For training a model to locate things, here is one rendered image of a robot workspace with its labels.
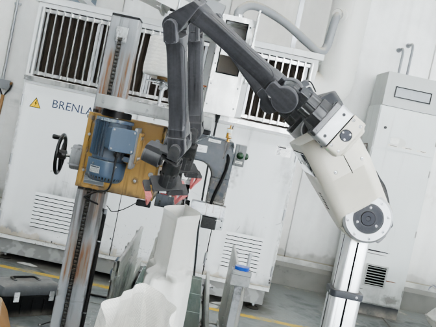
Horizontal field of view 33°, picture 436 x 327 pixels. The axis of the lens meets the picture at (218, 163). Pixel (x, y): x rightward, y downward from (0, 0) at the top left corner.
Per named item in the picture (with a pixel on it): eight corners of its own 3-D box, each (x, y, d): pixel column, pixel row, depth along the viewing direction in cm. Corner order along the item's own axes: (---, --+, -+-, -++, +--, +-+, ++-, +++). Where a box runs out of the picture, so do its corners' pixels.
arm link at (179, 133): (178, 20, 205) (191, 12, 215) (159, 19, 207) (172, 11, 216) (182, 161, 222) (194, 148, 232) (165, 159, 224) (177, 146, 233)
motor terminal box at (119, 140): (132, 161, 279) (138, 131, 278) (106, 156, 275) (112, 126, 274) (125, 158, 286) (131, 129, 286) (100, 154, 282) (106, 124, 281)
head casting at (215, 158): (223, 206, 303) (238, 136, 302) (165, 194, 303) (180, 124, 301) (222, 198, 333) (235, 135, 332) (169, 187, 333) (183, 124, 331)
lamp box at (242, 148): (242, 167, 303) (247, 146, 302) (232, 165, 302) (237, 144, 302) (242, 166, 310) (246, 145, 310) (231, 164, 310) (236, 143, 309)
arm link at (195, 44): (201, 22, 261) (205, 21, 272) (185, 21, 262) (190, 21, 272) (200, 141, 270) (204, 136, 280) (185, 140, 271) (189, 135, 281)
